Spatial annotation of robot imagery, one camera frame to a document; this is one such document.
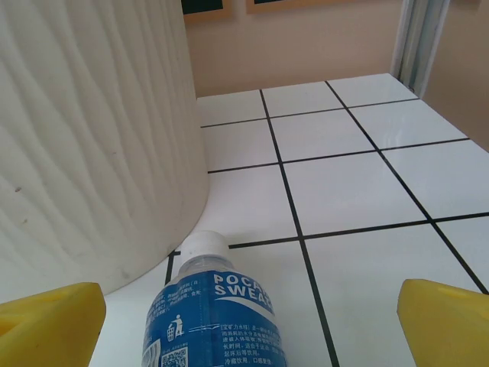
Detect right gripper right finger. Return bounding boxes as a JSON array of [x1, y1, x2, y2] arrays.
[[397, 278, 489, 367]]

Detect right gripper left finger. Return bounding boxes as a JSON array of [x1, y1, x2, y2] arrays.
[[0, 281, 107, 367]]

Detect dark panel pink line flowers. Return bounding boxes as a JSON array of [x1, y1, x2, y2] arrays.
[[181, 0, 235, 24]]

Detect aluminium frame post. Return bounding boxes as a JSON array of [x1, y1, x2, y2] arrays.
[[390, 0, 448, 96]]

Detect blue label Pocari bottle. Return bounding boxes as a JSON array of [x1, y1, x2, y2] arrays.
[[141, 230, 286, 367]]

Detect white ribbed plastic bin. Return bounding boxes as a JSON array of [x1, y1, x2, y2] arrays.
[[0, 0, 210, 296]]

